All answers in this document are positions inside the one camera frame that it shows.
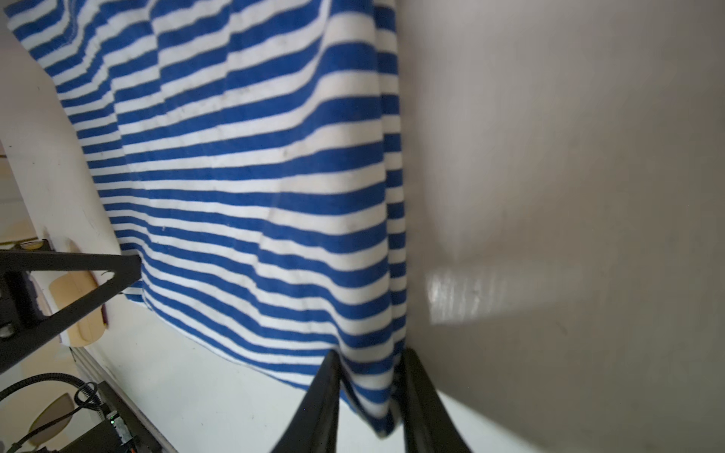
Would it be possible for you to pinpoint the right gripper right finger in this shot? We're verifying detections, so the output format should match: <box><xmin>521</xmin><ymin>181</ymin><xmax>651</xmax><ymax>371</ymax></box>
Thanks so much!
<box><xmin>402</xmin><ymin>348</ymin><xmax>470</xmax><ymax>453</ymax></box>

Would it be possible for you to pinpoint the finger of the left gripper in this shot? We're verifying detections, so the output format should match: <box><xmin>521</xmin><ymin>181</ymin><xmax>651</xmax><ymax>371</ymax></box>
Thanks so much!
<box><xmin>1</xmin><ymin>249</ymin><xmax>142</xmax><ymax>372</ymax></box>

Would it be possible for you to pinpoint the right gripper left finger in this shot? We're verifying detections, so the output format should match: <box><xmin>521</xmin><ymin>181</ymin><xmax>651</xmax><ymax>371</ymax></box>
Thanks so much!
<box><xmin>272</xmin><ymin>351</ymin><xmax>342</xmax><ymax>453</ymax></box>

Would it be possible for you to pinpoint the blue striped tank top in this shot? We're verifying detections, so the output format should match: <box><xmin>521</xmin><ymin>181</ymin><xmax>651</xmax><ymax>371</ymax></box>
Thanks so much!
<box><xmin>4</xmin><ymin>1</ymin><xmax>407</xmax><ymax>436</ymax></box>

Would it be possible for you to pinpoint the beige round tape dispenser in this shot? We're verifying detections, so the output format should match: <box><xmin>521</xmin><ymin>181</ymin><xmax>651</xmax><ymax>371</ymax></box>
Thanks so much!
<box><xmin>48</xmin><ymin>270</ymin><xmax>108</xmax><ymax>348</ymax></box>

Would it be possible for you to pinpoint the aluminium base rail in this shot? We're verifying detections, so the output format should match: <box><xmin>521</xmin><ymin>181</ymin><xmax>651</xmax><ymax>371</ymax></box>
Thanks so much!
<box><xmin>71</xmin><ymin>348</ymin><xmax>177</xmax><ymax>453</ymax></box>

